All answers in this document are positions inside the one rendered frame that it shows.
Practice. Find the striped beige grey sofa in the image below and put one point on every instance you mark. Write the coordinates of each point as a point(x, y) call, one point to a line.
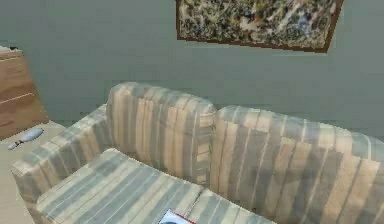
point(156, 143)

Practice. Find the white red blue book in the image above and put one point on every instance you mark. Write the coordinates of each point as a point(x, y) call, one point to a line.
point(173, 219)

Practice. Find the brown framed speckled painting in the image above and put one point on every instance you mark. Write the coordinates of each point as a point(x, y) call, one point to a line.
point(256, 20)

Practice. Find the white bowling pin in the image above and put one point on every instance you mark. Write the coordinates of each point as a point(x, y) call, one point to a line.
point(28, 136)

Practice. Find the brown wooden chest of drawers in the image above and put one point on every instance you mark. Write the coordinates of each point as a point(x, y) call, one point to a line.
point(16, 93)

